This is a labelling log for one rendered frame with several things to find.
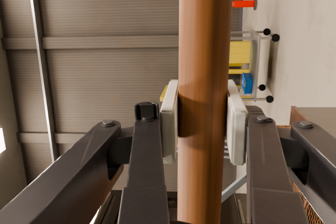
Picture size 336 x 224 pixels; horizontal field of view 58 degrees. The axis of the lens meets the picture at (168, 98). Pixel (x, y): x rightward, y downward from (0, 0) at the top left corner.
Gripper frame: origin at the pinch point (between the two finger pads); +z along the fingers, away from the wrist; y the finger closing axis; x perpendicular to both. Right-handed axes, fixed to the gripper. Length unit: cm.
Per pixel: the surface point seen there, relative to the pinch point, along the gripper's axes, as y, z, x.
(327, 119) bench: 71, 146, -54
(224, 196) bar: 10, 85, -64
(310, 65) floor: 116, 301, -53
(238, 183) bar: 16, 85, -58
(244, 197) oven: 30, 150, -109
